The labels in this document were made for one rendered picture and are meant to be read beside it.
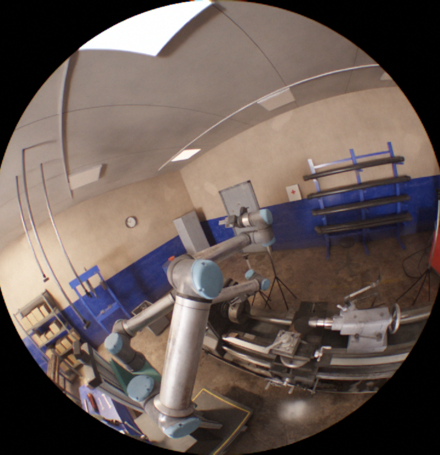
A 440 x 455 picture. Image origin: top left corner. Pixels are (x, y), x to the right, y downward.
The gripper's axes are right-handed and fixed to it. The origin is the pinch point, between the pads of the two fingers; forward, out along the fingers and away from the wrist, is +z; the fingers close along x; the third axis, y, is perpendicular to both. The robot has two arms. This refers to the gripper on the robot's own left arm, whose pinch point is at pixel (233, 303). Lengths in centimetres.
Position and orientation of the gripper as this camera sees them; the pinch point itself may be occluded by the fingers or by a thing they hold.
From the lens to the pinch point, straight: 143.8
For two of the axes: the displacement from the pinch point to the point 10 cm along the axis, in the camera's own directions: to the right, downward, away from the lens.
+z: -7.8, 6.2, 0.3
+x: -2.6, -3.7, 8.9
